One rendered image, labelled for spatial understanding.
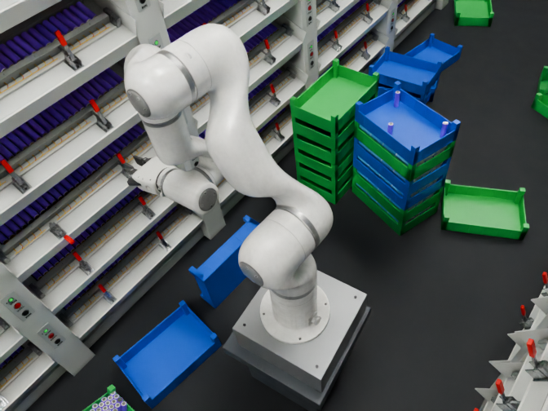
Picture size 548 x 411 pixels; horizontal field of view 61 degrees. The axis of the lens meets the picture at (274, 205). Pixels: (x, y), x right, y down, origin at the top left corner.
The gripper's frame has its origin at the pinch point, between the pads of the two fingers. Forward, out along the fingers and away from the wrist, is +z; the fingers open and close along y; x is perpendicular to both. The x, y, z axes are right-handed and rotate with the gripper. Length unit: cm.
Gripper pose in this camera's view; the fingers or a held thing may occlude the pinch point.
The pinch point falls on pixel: (134, 165)
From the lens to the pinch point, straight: 141.1
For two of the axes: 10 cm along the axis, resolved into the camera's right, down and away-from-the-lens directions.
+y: 6.2, -6.5, 4.5
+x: -2.2, -6.9, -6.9
